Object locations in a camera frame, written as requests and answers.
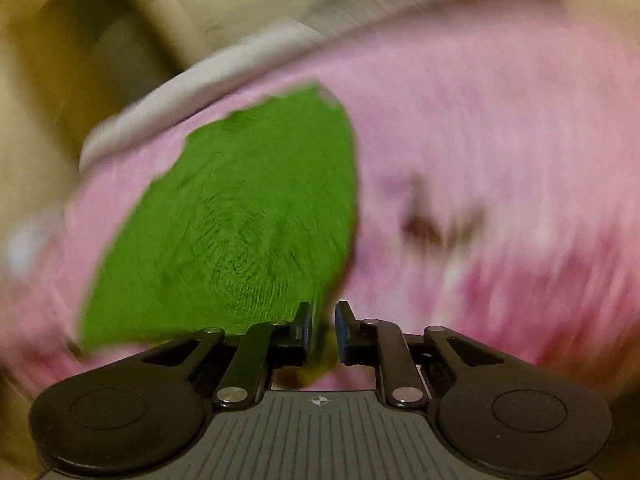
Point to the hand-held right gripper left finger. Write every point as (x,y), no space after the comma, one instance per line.
(303,331)

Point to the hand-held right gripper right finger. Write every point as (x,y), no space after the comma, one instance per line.
(344,332)

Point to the green knitted garment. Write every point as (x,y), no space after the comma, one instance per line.
(235,220)

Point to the pink printed blanket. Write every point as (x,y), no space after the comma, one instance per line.
(465,170)

